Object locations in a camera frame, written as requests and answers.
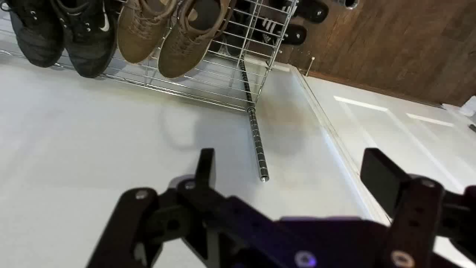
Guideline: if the plain black sneaker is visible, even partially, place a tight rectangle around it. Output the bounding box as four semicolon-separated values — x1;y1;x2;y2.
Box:
5;0;65;69

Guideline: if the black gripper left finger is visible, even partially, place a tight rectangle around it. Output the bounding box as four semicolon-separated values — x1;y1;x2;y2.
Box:
86;148;325;268

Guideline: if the black sandal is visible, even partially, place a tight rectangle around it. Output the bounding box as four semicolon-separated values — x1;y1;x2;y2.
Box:
281;23;309;48
295;0;330;26

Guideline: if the white door frame trim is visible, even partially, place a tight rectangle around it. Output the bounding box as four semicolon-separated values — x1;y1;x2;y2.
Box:
288;66;394;227

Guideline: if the chrome wire shoe rack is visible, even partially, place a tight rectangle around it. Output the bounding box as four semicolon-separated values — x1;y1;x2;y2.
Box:
0;0;301;184

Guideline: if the tan suede shoe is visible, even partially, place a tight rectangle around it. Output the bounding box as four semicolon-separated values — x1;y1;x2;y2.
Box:
115;0;176;66
156;0;234;79

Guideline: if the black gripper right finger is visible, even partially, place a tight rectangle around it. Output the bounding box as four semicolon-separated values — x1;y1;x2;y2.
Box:
359;148;476;268

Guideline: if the black sneaker with white swoosh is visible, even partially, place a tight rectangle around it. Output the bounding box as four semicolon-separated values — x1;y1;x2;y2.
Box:
50;0;120;79

